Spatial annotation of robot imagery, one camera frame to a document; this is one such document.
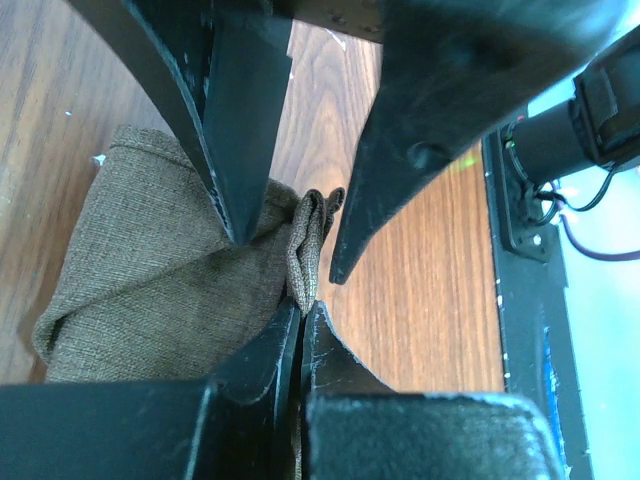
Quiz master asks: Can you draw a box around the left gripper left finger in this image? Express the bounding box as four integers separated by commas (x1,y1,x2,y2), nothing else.
1,299,301,479

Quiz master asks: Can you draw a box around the brown cloth napkin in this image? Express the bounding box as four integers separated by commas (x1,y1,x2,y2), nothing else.
32,126,344,382

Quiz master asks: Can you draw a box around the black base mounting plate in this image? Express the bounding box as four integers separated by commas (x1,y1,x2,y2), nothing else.
482,133,594,479

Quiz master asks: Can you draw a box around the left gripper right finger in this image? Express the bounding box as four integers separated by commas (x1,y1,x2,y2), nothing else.
301,301,565,479

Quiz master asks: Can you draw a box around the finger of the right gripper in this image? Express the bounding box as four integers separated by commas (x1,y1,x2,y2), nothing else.
70,1,292,245
329,0,627,284

